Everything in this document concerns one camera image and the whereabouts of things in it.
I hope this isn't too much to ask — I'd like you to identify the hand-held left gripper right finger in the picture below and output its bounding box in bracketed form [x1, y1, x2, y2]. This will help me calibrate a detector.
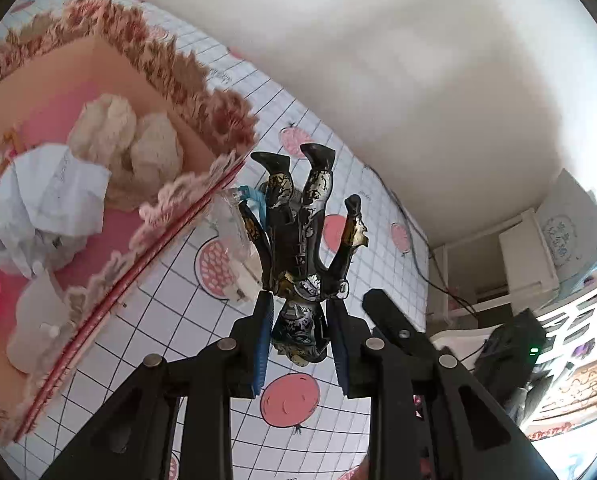
[325, 299, 561, 480]

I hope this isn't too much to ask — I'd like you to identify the pink floral gift box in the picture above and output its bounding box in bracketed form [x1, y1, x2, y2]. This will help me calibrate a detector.
[0, 0, 262, 446]

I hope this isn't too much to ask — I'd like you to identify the white box with teal clip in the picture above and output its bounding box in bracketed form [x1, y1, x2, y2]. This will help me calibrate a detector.
[6, 262, 79, 373]

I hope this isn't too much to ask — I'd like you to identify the white paper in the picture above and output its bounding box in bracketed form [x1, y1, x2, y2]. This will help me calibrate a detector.
[0, 144, 112, 278]

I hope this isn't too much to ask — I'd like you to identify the white shelf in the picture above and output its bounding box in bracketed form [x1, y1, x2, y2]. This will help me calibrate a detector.
[428, 207, 561, 331]

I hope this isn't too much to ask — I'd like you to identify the blue strap clip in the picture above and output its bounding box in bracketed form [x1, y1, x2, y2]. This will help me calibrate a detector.
[231, 185, 269, 226]

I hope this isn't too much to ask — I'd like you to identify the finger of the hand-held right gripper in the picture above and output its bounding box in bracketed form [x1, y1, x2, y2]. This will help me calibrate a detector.
[362, 288, 461, 366]

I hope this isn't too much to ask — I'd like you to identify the black cable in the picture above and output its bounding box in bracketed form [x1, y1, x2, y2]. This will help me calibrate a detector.
[363, 162, 484, 321]

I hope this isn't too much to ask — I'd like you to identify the white blue book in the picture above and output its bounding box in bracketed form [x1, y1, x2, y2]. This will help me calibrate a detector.
[535, 169, 597, 286]

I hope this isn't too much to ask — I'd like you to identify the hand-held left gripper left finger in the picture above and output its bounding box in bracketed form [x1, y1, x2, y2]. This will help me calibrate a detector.
[41, 290, 275, 480]

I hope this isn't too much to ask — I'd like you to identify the white cutout chair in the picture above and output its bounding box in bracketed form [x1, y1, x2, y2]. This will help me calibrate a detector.
[431, 280, 597, 411]

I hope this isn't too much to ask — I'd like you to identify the black gold action figure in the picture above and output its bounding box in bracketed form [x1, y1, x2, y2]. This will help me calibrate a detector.
[239, 143, 369, 367]

